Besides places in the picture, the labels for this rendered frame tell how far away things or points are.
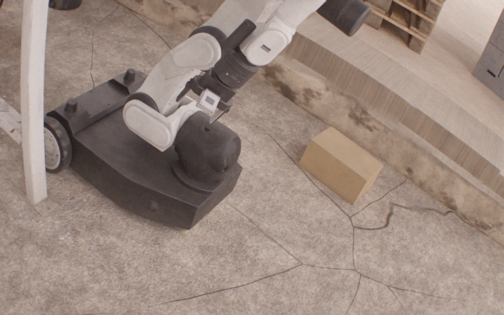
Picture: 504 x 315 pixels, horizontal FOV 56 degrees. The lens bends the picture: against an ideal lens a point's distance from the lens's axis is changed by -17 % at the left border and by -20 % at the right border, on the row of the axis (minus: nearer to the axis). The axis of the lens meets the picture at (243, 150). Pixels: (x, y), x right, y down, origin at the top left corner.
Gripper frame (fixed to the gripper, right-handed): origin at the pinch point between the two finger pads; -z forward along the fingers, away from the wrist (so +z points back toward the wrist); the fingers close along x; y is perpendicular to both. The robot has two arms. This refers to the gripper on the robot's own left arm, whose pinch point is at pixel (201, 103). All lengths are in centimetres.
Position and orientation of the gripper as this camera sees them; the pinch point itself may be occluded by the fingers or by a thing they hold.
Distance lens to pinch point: 145.8
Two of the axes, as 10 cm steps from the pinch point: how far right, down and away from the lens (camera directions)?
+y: -0.3, 6.4, -7.7
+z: 6.3, -5.9, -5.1
